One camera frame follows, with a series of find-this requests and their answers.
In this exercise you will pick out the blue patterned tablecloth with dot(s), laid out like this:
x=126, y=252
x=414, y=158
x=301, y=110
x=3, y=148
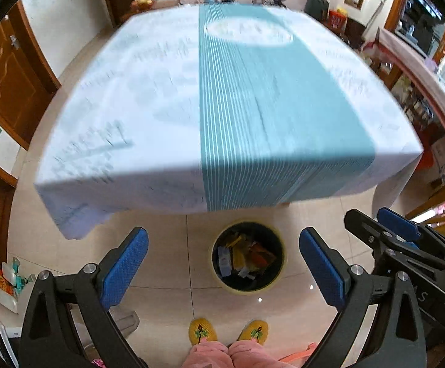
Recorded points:
x=130, y=103

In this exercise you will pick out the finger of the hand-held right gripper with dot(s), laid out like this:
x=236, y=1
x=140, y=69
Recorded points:
x=398, y=222
x=360, y=224

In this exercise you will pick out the fruit bowl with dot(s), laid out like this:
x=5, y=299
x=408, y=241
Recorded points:
x=144, y=4

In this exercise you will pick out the white green plastic pack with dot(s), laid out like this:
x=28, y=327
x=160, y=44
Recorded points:
x=11, y=280

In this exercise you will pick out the clear plastic stool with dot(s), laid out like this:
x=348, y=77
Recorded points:
x=127, y=320

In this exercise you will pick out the black kitchen appliance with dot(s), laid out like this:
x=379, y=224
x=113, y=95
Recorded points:
x=418, y=34

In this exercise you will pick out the dark green appliance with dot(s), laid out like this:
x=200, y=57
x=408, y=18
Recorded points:
x=316, y=7

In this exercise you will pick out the black bin with yellow rim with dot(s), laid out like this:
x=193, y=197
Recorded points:
x=247, y=283

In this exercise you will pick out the yellow slipper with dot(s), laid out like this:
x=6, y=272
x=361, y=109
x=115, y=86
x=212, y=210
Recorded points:
x=204, y=330
x=253, y=331

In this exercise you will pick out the orange bucket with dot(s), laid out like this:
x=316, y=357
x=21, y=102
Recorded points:
x=424, y=160

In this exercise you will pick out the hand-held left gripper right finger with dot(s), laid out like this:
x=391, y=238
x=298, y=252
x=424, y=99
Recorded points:
x=322, y=264

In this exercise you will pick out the long table with pink cloth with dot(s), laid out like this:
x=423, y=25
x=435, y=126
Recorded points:
x=418, y=65

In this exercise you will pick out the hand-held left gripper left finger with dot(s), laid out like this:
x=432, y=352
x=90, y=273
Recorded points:
x=124, y=266

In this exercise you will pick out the long metal stick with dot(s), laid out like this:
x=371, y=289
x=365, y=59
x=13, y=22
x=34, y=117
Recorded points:
x=376, y=15

